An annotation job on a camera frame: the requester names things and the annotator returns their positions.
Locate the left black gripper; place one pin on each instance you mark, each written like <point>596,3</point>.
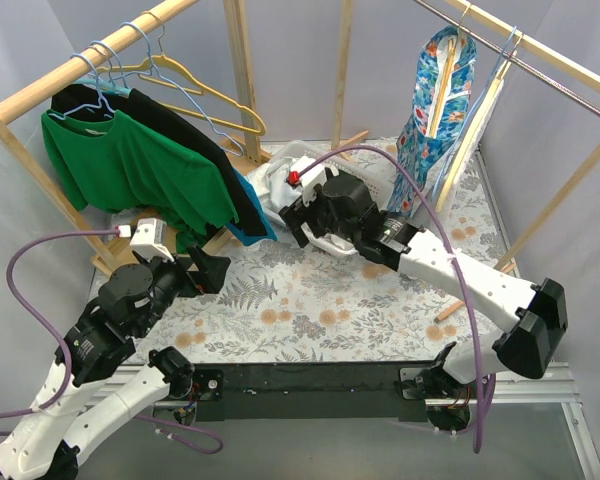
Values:
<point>194,275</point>

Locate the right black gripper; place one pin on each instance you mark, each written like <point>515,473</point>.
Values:
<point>300,220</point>

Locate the white t shirt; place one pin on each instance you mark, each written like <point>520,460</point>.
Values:
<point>269,183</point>

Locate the bright green t shirt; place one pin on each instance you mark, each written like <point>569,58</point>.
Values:
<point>119,164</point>

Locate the light blue wire hanger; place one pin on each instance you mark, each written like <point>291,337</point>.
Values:
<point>163,70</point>
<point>102,101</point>
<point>111,62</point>

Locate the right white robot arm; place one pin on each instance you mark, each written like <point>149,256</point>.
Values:
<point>531,319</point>

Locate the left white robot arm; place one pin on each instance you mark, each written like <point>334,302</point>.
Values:
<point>61,432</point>

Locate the teal t shirt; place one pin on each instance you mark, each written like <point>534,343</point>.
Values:
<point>252,225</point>

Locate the teal plastic hanger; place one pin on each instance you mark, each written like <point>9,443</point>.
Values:
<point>104,86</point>

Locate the black t shirt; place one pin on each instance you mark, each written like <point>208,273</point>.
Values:
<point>166,122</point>

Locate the cream wooden hanger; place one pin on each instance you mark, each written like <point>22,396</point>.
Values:
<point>470,135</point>

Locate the floral patterned table mat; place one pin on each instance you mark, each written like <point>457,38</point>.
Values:
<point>281,302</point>

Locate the white plastic laundry basket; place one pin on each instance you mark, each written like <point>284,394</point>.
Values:
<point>377,180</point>

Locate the blue floral garment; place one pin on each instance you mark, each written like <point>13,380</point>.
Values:
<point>416,151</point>

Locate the wooden clothes rack left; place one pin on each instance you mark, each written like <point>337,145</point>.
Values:
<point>37,92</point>

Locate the wooden clothes rack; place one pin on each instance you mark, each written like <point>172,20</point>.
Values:
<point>534,142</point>
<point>37,92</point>

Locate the wooden clothes rack right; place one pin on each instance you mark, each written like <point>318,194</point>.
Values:
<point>534,142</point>

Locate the metal hanging rod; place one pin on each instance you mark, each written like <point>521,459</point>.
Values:
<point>526,43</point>

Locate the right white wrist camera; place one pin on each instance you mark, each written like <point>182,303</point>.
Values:
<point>307,182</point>

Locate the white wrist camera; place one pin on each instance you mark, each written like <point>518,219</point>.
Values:
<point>307,182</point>
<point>147,239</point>

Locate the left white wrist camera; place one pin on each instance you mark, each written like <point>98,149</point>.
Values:
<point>147,239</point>

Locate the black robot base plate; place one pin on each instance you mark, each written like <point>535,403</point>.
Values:
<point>408,392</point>

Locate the blue wire hanger right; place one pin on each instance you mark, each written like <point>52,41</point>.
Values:
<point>499,61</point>

